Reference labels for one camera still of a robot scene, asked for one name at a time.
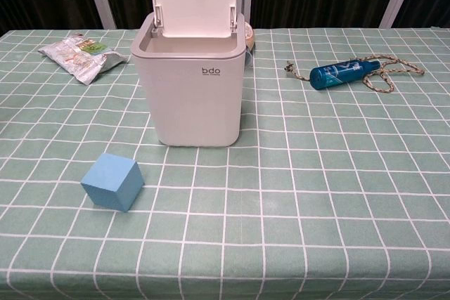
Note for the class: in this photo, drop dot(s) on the blue cube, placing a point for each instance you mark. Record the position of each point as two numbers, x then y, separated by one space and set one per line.
112 180

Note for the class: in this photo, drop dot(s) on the white plastic trash bin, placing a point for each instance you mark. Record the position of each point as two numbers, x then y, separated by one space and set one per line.
186 103

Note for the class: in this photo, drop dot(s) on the green grid tablecloth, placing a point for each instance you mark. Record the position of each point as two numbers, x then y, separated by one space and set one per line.
281 180

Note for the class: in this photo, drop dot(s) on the beige sauce squeeze bottle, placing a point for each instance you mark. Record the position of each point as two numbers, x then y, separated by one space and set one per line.
249 36

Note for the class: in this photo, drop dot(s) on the blue spray bottle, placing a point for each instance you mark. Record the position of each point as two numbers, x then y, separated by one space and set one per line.
337 74

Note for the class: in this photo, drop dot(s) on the crumpled snack bag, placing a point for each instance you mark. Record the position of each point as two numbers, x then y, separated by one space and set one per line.
81 57

